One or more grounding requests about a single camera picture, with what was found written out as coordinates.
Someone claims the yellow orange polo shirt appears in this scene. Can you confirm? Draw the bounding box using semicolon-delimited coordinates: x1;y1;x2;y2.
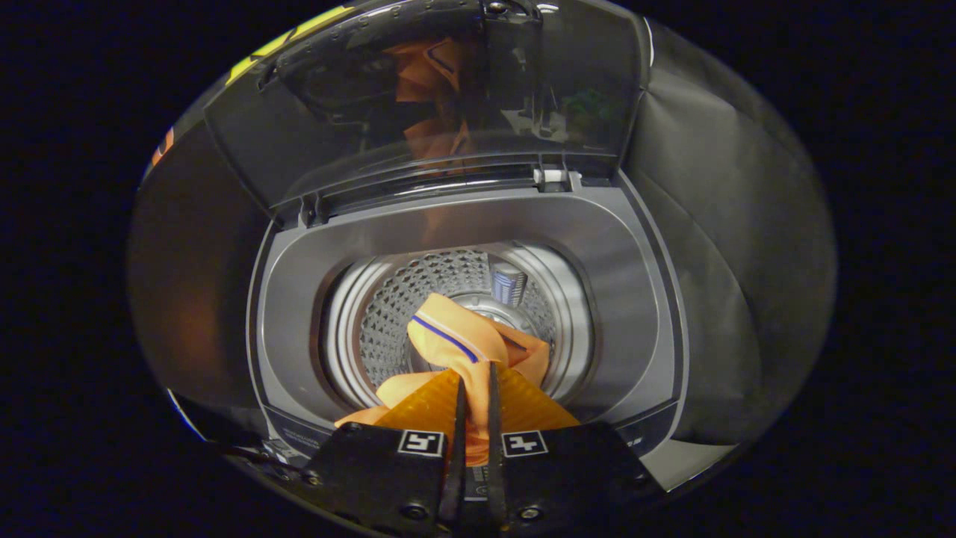
334;293;552;469

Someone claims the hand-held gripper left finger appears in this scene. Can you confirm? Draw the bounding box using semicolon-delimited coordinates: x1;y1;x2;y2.
301;368;469;535

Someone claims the grey washing machine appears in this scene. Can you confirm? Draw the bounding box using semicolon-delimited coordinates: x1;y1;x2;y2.
246;168;688;479

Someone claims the dark washing machine lid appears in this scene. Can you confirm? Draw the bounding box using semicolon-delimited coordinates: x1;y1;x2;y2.
203;0;652;226

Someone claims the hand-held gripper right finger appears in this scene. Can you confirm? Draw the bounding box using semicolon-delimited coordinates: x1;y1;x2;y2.
487;362;667;533

